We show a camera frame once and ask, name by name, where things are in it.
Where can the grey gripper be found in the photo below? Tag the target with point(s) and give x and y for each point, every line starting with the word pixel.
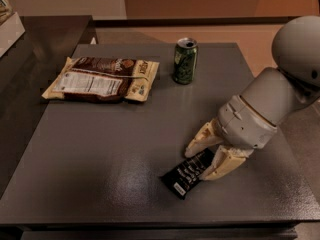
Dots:
pixel 244 123

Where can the black rxbar chocolate bar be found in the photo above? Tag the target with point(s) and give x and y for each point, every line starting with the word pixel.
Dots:
pixel 186 175

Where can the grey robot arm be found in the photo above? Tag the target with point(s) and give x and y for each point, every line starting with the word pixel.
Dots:
pixel 294 83

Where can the green soda can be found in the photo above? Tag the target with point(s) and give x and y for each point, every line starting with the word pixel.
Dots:
pixel 185 60

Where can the brown cream snack bag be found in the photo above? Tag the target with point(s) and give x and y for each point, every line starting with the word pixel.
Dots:
pixel 103 80

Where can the white box on side table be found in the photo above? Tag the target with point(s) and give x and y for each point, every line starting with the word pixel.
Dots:
pixel 11 27

